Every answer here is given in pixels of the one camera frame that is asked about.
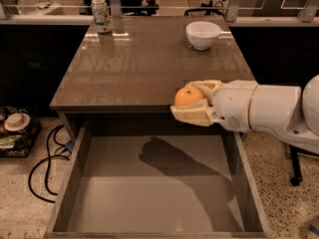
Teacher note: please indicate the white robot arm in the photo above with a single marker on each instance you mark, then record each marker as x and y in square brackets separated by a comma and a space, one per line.
[287, 112]

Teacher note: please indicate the open grey top drawer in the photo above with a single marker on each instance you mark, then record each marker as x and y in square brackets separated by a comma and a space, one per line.
[148, 186]

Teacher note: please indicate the orange fruit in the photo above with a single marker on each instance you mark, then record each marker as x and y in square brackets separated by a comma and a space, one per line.
[187, 95]

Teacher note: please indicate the white ceramic bowl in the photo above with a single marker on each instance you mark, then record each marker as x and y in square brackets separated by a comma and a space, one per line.
[202, 35]

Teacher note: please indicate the beige hat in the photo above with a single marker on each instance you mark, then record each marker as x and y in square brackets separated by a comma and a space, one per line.
[17, 121]

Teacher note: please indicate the black stand with wheel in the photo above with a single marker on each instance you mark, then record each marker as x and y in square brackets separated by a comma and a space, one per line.
[297, 178]

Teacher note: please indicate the dark patterned box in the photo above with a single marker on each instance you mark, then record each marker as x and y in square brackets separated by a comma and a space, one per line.
[17, 143]

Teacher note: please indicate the grey cabinet with counter top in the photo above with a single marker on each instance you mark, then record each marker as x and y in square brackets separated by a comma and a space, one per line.
[138, 67]

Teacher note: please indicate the green white soda can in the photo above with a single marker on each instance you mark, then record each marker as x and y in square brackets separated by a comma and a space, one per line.
[100, 10]

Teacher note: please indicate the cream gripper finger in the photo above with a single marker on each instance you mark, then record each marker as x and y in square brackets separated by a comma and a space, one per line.
[198, 113]
[209, 88]

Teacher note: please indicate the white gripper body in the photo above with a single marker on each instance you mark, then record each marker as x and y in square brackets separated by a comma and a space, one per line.
[232, 104]

